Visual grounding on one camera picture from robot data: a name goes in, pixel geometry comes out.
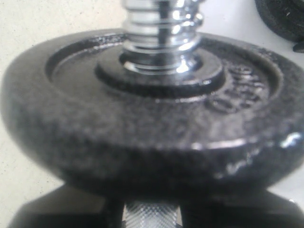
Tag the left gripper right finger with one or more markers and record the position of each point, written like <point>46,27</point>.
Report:
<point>255,209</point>

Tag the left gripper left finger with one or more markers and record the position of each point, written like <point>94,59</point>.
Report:
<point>68,207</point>

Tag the black plate far bar end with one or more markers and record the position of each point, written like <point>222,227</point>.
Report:
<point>232,127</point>

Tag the white plastic tray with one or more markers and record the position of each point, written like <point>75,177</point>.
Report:
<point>239,19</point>

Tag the black weight plate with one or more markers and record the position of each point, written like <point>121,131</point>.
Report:
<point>285,18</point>

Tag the chrome threaded dumbbell bar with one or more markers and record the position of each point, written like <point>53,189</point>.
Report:
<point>161,36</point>

